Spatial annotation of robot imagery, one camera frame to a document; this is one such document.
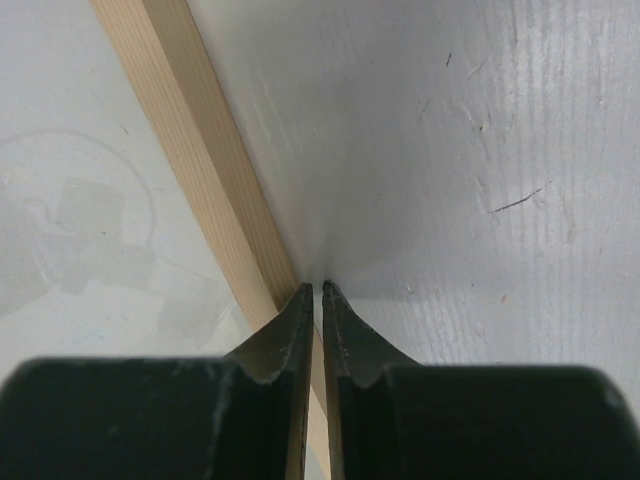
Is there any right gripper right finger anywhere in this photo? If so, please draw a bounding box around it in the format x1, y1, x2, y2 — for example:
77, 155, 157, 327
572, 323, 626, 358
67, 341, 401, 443
322, 281, 639, 479

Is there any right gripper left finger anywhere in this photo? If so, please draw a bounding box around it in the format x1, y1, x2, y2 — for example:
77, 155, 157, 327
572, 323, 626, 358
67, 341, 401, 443
1, 284, 314, 479

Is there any clear acrylic sheet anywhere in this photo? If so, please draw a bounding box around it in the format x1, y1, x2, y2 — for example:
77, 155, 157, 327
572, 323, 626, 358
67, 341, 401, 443
1, 1, 250, 372

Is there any light wooden picture frame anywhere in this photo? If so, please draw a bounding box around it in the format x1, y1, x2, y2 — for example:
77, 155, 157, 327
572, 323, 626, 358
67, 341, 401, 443
88, 0, 334, 480

